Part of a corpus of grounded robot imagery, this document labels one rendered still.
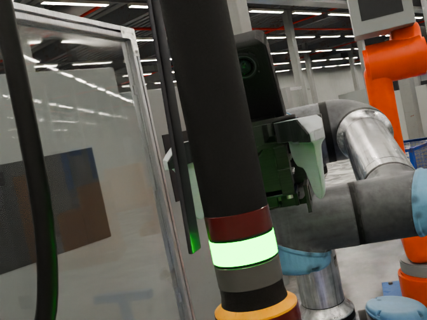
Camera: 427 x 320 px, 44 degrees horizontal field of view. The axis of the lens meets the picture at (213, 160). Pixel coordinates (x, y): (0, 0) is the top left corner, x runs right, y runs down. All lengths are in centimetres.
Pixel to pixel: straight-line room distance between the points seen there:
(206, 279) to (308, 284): 349
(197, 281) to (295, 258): 384
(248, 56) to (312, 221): 24
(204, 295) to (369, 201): 394
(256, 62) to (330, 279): 67
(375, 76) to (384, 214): 371
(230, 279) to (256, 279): 1
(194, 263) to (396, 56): 227
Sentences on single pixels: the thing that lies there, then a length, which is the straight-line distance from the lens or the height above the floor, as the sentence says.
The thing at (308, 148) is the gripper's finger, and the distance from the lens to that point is 38.
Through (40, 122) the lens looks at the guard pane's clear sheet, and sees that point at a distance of 131.
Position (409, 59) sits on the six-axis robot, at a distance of 429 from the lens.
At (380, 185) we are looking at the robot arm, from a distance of 63.
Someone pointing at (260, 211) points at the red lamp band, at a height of 163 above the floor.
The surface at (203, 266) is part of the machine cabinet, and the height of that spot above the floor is 58.
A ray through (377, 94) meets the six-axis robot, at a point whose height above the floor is 170.
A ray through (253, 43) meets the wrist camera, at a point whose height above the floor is 173.
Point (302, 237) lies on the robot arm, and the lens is 62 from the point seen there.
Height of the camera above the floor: 167
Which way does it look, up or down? 3 degrees down
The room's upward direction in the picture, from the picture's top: 12 degrees counter-clockwise
